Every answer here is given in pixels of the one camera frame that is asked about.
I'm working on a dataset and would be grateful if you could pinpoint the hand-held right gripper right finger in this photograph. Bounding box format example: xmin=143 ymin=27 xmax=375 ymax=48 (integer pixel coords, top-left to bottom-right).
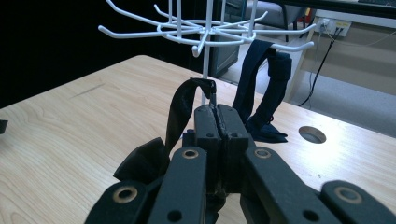
xmin=217 ymin=104 xmax=250 ymax=191

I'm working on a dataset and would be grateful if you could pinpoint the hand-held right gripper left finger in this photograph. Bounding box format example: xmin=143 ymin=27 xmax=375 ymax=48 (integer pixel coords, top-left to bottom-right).
xmin=193 ymin=104 xmax=223 ymax=191

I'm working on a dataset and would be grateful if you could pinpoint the thin-strapped black bow tie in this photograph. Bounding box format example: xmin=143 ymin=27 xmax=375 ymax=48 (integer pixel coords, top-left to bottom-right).
xmin=113 ymin=77 xmax=219 ymax=186

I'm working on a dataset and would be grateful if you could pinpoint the wide-strapped dark bow tie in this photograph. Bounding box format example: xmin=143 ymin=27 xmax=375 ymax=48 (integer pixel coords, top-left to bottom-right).
xmin=232 ymin=39 xmax=293 ymax=144

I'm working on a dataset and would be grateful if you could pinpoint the white wire hook rack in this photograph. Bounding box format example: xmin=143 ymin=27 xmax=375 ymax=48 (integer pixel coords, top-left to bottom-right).
xmin=97 ymin=0 xmax=316 ymax=106

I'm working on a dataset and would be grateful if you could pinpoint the dark cabinet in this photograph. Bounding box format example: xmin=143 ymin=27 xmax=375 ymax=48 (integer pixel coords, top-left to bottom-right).
xmin=207 ymin=0 xmax=247 ymax=79

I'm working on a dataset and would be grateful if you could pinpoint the grey chair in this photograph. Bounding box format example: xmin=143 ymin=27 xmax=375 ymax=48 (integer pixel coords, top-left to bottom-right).
xmin=246 ymin=0 xmax=311 ymax=43

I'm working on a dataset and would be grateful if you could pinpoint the black power cable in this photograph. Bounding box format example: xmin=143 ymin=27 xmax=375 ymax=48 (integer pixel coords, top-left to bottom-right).
xmin=297 ymin=27 xmax=345 ymax=107

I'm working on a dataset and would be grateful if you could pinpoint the white wall power strip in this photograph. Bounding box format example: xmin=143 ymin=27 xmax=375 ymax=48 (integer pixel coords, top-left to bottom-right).
xmin=313 ymin=17 xmax=353 ymax=35

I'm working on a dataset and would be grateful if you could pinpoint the thin white wall cable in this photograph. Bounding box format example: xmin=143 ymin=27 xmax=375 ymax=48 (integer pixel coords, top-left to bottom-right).
xmin=323 ymin=26 xmax=396 ymax=49

